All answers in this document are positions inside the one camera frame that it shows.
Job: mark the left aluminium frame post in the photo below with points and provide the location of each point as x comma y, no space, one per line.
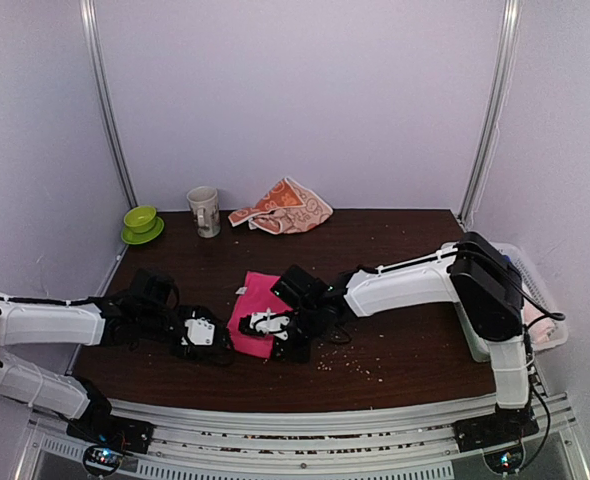
90,26

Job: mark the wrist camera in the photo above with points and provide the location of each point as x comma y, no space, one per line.
260,318
198,332

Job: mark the beige ceramic mug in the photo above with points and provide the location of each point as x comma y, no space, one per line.
204,205

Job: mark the pink microfiber towel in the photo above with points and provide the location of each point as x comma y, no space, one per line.
256,298

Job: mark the right aluminium frame post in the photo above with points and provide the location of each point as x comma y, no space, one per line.
490,128

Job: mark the white plastic basket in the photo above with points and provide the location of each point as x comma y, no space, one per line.
534,285

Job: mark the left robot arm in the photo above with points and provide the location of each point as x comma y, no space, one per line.
148,309

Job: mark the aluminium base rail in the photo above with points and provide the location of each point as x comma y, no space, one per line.
416,442

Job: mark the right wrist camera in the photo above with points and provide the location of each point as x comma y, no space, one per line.
260,318

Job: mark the green plastic plate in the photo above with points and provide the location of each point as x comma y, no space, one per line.
130,237

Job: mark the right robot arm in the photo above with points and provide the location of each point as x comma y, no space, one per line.
482,287

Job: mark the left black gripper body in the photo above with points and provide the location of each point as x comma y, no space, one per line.
195,311

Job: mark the orange patterned towel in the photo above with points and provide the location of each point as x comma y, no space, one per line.
288,208

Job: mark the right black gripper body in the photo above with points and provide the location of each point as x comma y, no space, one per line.
302,353

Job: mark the green plastic bowl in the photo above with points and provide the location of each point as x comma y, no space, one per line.
140,219

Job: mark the aluminium frame post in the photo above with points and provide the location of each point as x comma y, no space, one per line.
490,128
90,26

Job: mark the light pink rolled towel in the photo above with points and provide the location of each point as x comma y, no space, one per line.
540,332

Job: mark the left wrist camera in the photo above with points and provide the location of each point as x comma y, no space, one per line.
198,332

